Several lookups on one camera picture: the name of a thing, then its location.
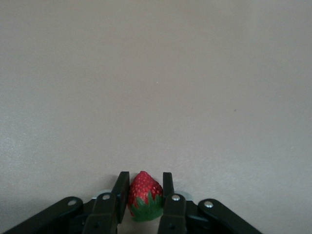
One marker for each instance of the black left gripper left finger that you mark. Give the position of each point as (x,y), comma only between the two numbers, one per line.
(102,214)

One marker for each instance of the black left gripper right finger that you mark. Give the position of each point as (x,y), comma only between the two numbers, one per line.
(175,214)

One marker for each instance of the red toy strawberry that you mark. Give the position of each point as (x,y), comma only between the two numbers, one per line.
(145,190)

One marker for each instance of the brown table cloth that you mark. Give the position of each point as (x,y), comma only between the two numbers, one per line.
(156,73)

